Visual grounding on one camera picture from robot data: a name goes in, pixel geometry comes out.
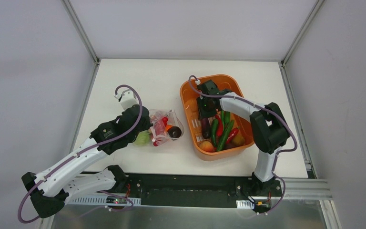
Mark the purple toy eggplant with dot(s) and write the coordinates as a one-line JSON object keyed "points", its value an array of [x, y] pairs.
{"points": [[206, 128]]}

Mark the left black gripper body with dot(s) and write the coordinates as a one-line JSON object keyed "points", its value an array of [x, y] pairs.
{"points": [[146, 123]]}

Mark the small yellow toy fruit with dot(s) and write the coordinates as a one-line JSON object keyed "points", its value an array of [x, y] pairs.
{"points": [[238, 141]]}

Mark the small red toy pepper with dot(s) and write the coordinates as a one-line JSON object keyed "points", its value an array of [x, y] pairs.
{"points": [[232, 134]]}

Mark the dark green toy cucumber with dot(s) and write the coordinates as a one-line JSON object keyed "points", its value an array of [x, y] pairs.
{"points": [[225, 117]]}

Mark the clear pink zip top bag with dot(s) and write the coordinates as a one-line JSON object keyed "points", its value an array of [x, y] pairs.
{"points": [[172, 120]]}

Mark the orange toy tangerine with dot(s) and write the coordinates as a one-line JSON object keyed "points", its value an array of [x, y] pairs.
{"points": [[167, 127]]}

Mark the green toy cabbage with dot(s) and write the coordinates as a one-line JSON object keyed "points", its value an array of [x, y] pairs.
{"points": [[143, 138]]}

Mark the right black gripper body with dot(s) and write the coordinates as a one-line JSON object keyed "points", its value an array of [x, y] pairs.
{"points": [[206, 113]]}

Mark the long green toy pepper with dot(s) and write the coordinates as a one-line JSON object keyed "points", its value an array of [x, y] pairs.
{"points": [[225, 134]]}

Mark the red toy lychee bunch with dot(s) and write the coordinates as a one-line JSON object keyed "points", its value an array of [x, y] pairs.
{"points": [[153, 119]]}

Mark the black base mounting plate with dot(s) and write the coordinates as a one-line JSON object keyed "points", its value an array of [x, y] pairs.
{"points": [[196, 191]]}

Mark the orange yellow toy peach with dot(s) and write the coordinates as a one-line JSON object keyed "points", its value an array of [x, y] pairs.
{"points": [[207, 146]]}

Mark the orange plastic basket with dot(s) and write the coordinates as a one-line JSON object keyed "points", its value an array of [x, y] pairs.
{"points": [[188, 98]]}

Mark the dark purple toy mangosteen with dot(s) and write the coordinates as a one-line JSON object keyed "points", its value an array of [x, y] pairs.
{"points": [[174, 132]]}

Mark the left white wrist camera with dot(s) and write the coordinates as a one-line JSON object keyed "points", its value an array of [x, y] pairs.
{"points": [[126, 98]]}

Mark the red toy chili pepper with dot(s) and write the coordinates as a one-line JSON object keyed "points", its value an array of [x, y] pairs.
{"points": [[160, 136]]}

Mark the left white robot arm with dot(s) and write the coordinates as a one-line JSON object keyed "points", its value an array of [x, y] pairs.
{"points": [[50, 190]]}

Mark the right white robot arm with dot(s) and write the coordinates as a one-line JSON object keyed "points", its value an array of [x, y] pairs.
{"points": [[269, 128]]}

